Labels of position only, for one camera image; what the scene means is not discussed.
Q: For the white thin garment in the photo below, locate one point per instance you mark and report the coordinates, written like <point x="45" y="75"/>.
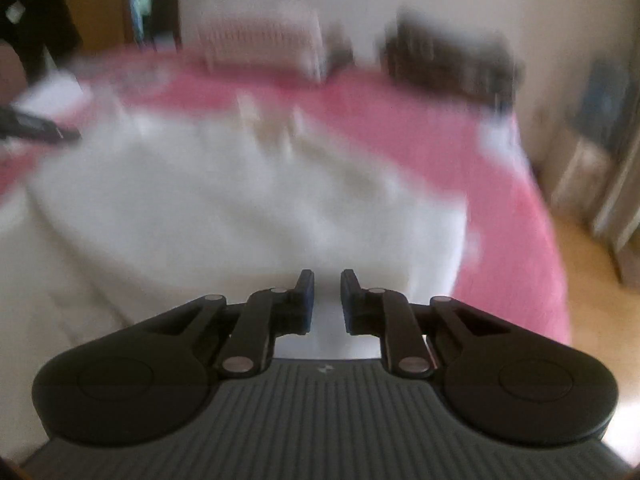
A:
<point x="55" y="92"/>

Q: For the pink floral blanket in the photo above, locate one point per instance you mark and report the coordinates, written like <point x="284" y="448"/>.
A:
<point x="400" y="135"/>

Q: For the pink checked folded garment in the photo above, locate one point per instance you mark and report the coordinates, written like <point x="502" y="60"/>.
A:
<point x="260" y="40"/>

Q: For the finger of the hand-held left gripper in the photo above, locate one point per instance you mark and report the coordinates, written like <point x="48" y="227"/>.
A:
<point x="40" y="127"/>

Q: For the dark cloth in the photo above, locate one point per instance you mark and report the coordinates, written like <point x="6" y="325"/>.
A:
<point x="40" y="15"/>

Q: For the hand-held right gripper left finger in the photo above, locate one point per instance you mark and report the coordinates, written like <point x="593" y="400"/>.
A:
<point x="305" y="302"/>

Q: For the beige curtain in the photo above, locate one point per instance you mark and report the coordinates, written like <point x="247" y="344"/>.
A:
<point x="620" y="200"/>

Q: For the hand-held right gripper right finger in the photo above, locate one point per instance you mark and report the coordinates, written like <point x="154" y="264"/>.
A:
<point x="348" y="302"/>

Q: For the white fluffy blanket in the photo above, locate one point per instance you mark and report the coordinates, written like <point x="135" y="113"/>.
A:
<point x="225" y="210"/>

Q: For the stack of dark folded clothes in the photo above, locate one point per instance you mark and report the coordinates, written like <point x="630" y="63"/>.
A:
<point x="450" y="55"/>

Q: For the wooden door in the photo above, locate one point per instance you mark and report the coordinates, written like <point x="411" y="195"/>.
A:
<point x="100" y="5"/>

